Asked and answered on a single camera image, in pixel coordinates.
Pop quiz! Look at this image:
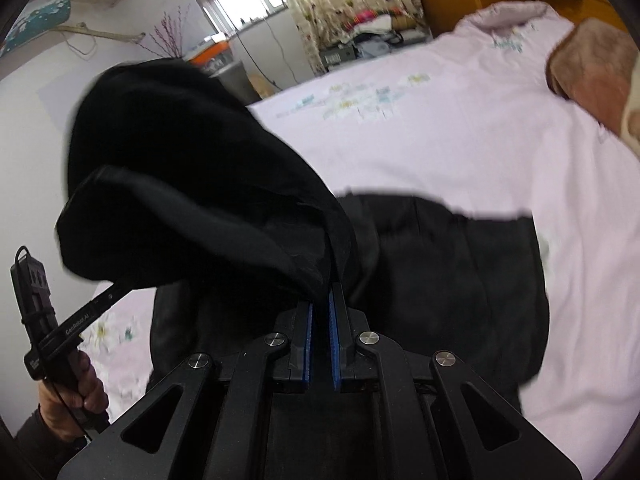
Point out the black puffer jacket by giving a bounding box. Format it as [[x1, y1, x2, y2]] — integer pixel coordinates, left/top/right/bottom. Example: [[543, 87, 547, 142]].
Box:
[[56, 60, 550, 404]]

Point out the clothes pile by window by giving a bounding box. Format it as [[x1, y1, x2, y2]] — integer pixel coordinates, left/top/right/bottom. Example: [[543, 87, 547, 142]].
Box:
[[319, 11, 434, 72]]

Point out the person left hand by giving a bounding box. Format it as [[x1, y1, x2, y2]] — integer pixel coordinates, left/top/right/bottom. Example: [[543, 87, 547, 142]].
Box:
[[38, 351, 110, 442]]

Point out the pink floral bed cover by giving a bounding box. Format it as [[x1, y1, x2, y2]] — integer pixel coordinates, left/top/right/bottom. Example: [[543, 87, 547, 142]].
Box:
[[63, 2, 639, 479]]

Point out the orange plastic storage box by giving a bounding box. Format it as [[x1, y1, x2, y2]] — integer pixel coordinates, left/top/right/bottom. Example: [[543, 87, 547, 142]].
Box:
[[184, 40, 234, 74]]

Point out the pink blossom branches vase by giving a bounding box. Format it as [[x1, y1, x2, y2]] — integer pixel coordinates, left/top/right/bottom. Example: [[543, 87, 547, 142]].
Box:
[[137, 4, 191, 58]]

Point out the bear print plush blanket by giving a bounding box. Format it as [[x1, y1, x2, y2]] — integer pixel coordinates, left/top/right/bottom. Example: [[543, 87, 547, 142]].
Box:
[[546, 18, 639, 154]]

